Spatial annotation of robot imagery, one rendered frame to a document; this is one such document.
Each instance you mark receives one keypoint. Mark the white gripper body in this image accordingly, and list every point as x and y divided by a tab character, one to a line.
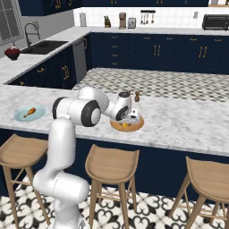
132	118

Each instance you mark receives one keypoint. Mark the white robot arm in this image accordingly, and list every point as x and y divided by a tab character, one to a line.
62	155

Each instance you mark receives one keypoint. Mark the yellow corn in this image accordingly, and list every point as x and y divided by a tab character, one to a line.
125	125

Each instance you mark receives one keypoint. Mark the brown chicken drumstick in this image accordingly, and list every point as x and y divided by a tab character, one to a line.
29	111

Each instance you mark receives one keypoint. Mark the dark bowl of red fruit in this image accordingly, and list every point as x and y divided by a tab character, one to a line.
12	53

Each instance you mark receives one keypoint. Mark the brown wooden plate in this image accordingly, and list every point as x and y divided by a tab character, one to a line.
137	124

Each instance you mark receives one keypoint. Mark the wooden bar stool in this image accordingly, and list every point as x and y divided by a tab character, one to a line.
208	179
18	155
111	164

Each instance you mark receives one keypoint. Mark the navy base cupboards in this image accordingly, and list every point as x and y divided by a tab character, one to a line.
161	52

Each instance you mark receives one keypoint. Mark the steel dishwasher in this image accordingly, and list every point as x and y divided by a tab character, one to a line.
79	61

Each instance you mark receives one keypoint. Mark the light blue plate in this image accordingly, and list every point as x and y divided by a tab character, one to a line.
40	112

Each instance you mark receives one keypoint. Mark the silver toaster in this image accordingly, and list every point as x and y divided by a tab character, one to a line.
131	23

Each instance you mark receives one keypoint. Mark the navy cupboard run with sink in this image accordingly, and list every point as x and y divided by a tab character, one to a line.
47	70

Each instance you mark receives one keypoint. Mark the brown coffee machine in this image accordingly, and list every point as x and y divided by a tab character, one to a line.
122	21

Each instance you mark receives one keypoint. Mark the dark knife block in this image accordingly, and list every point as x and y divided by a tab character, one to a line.
107	22

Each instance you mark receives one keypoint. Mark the white paper towel roll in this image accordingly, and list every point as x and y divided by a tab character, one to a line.
83	19

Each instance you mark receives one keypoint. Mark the dark sink basin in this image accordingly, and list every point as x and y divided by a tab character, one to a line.
44	47

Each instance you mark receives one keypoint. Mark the black toaster oven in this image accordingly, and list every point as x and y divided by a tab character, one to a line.
215	22

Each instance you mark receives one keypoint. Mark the steel sink tap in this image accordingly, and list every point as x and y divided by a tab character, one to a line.
31	32

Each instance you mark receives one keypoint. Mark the window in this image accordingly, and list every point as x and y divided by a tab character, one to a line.
9	21

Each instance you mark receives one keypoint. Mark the rail with hanging utensils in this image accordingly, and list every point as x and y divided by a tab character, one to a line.
147	17

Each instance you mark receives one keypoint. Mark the navy wall cupboards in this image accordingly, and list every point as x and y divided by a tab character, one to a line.
89	4

